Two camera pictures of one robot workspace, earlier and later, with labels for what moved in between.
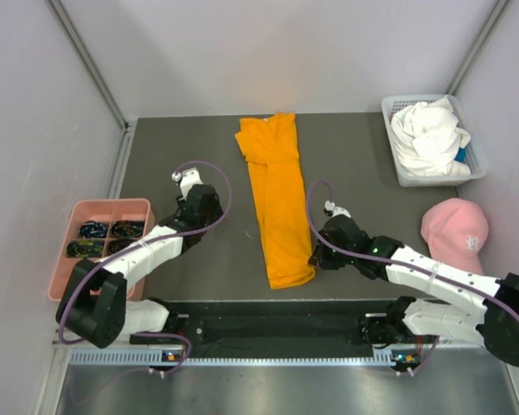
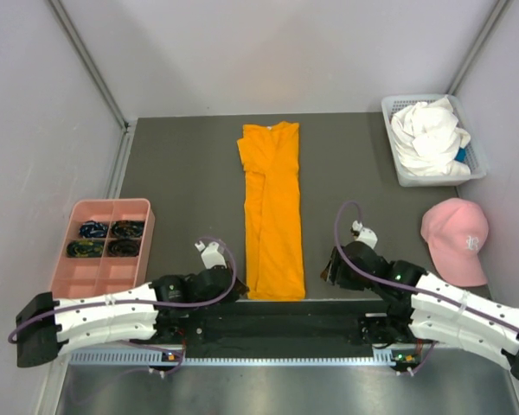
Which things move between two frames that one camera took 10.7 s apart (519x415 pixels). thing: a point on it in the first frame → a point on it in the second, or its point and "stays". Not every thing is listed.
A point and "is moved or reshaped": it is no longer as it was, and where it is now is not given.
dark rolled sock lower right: x=116 y=245 stays
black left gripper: x=215 y=211 → x=239 y=290
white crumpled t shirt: x=426 y=138 stays
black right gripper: x=319 y=259 → x=334 y=264
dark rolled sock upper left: x=92 y=229 stays
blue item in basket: x=461 y=155 stays
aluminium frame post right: x=498 y=12 stays
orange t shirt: x=271 y=145 is moved or reshaped
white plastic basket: x=473 y=156 stays
